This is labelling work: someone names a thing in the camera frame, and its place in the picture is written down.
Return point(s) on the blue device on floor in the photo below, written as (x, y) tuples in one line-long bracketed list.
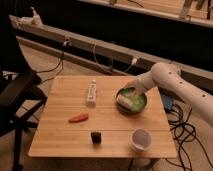
[(167, 102)]

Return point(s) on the black eraser block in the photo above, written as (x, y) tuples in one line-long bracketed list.
[(96, 137)]

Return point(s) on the black chair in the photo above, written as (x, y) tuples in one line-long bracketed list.
[(23, 87)]

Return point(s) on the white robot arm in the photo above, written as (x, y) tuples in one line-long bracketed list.
[(167, 76)]

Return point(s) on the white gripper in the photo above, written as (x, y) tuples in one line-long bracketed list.
[(129, 94)]

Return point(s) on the green bowl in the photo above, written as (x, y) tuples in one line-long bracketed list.
[(137, 105)]

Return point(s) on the white tube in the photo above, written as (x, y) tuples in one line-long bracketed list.
[(91, 94)]

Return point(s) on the white plug with cable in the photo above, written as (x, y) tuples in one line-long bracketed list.
[(110, 69)]

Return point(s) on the white spray bottle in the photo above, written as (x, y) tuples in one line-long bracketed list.
[(34, 20)]

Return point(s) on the orange carrot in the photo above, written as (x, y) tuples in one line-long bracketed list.
[(78, 118)]

